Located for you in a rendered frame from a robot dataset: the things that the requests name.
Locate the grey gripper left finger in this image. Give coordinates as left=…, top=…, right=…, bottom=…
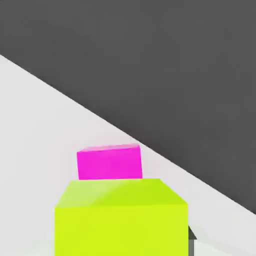
left=3, top=232, right=56, bottom=256

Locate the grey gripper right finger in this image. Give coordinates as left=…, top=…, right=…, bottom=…
left=187, top=225, right=250, bottom=256

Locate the small yellow-green cube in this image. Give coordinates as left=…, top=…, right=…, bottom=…
left=54, top=178, right=189, bottom=256

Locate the small magenta cube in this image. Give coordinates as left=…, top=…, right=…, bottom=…
left=76, top=143, right=143, bottom=181

